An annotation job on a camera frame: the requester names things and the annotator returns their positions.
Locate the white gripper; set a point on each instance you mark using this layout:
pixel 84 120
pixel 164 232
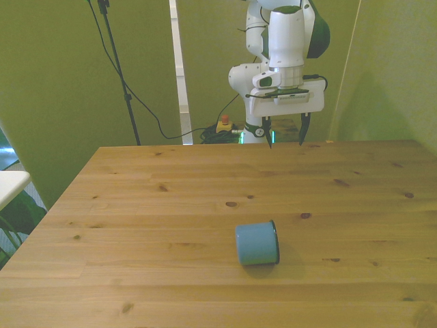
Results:
pixel 290 108

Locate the light blue enamel mug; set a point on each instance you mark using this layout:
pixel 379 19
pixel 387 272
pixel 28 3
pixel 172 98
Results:
pixel 256 243

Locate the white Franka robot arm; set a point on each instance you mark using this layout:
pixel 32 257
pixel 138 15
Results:
pixel 286 41

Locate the yellow emergency stop box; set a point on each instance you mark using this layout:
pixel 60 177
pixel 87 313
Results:
pixel 225 127

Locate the black tripod stand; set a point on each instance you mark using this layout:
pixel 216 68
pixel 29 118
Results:
pixel 117 65

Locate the green leafy plant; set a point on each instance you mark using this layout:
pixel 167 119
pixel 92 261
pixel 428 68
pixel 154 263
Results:
pixel 22 213

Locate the white shelf board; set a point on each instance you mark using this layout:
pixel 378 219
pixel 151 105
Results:
pixel 12 184

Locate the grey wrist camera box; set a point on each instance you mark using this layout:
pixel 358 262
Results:
pixel 292 97

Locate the white vertical post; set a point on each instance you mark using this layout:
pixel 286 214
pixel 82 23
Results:
pixel 180 68

